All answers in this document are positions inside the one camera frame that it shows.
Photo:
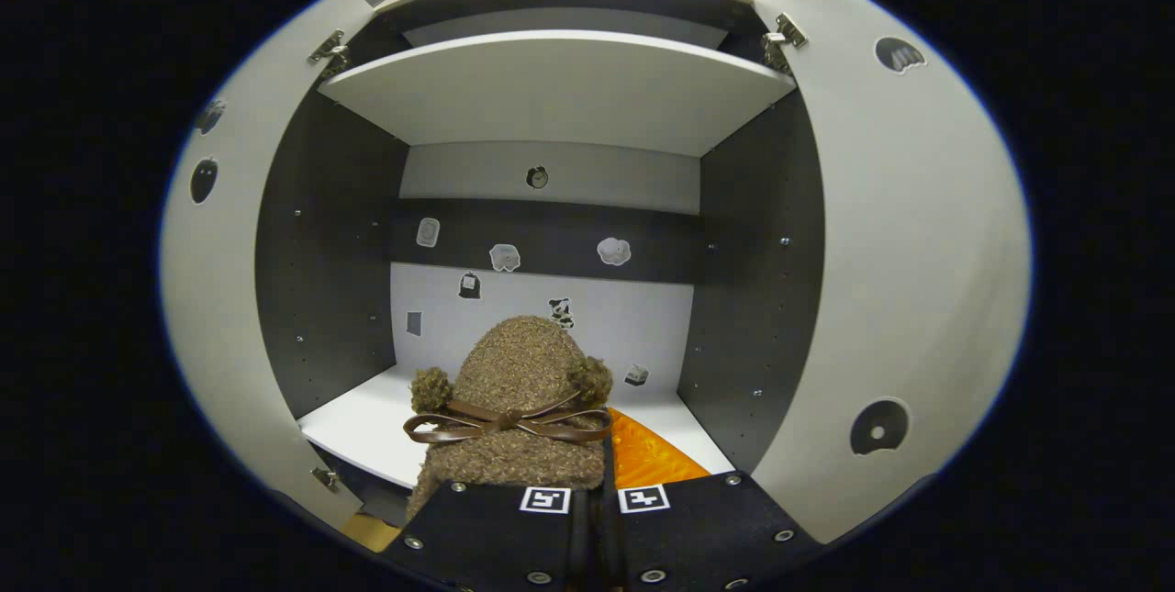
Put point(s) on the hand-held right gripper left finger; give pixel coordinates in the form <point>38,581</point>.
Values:
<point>496,537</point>

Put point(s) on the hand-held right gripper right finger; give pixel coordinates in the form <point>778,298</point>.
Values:
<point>707,528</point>

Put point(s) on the brown fuzzy shoe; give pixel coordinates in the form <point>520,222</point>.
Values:
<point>523,363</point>

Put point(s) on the white cabinet door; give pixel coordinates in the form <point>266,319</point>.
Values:
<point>229,298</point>
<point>918,252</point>

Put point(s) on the white shoe cabinet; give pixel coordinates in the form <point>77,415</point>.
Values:
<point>551,87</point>

